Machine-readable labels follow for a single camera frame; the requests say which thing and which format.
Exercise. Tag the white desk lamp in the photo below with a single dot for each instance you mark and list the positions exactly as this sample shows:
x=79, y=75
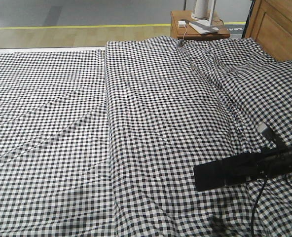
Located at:
x=202, y=21

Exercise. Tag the white power adapter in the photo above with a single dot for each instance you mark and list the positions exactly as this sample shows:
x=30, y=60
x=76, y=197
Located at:
x=181, y=24

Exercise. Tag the black white checkered bedsheet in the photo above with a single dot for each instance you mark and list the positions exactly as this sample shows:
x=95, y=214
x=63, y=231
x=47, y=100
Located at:
x=54, y=147

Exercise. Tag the black white checkered duvet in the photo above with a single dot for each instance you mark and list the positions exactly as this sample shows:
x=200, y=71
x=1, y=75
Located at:
x=172, y=105

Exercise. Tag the wooden headboard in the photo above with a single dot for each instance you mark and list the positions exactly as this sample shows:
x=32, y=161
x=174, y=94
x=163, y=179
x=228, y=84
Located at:
x=270, y=25

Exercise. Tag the black smartphone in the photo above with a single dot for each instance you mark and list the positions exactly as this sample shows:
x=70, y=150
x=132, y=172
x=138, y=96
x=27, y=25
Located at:
x=209, y=176

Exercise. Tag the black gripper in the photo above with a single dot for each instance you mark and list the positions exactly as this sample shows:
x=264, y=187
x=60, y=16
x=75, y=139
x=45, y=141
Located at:
x=248, y=167

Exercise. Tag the wooden nightstand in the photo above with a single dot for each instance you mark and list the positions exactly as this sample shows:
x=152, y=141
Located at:
x=189, y=33

